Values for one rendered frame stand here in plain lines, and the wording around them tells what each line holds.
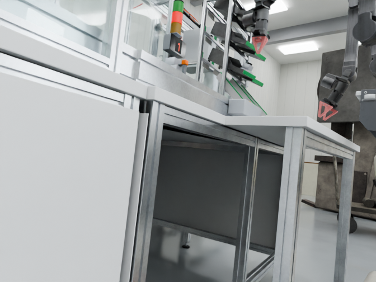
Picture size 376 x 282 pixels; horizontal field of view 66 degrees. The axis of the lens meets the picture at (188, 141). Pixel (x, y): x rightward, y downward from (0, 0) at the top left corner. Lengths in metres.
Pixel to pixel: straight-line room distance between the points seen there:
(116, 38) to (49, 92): 0.20
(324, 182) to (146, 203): 5.38
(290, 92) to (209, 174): 10.82
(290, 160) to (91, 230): 0.56
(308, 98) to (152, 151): 11.99
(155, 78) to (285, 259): 0.60
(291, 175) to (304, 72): 12.08
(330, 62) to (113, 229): 5.51
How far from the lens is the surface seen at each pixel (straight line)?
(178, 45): 1.37
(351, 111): 5.51
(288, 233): 0.88
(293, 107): 12.64
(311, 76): 12.75
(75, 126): 0.52
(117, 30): 0.64
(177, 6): 1.44
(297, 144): 0.86
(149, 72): 0.75
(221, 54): 1.75
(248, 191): 1.29
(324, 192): 5.92
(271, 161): 2.05
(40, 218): 0.51
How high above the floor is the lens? 0.72
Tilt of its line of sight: 3 degrees up
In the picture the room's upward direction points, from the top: 6 degrees clockwise
